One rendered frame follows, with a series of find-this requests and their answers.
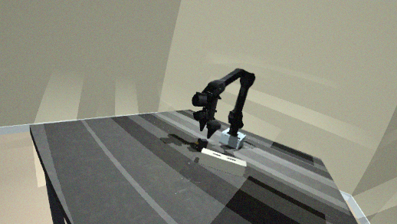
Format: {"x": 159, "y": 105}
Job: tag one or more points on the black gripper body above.
{"x": 210, "y": 123}

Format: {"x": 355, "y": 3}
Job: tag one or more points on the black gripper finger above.
{"x": 202, "y": 124}
{"x": 210, "y": 132}

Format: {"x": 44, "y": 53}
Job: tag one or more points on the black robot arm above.
{"x": 216, "y": 87}

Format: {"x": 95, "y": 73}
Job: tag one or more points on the black two-prong plug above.
{"x": 202, "y": 143}

